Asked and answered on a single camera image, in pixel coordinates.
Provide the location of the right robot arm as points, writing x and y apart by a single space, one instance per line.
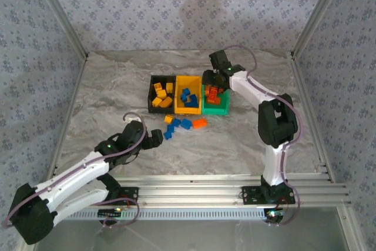
276 121

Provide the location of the black controller board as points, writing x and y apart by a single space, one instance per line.
107 212
273 215

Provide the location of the yellow lego brick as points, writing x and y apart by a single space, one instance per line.
169 119
157 87
166 102
161 93
169 87
157 101

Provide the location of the aluminium frame leg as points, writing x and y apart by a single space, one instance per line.
351 230

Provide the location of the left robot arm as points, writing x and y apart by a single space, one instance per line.
32 218

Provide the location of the aluminium base frame rail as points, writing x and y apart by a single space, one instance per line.
191 192

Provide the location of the aluminium table side rail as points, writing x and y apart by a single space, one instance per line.
301 86
69 118

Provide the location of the black plastic bin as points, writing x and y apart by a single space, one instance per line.
161 110

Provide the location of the aluminium frame post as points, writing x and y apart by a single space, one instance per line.
317 13
61 13

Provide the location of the orange lego brick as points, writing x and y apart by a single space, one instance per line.
199 123
213 90
210 97
217 101

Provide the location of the green plastic bin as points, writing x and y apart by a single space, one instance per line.
216 110

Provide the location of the yellow plastic bin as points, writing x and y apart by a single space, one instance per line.
188 111

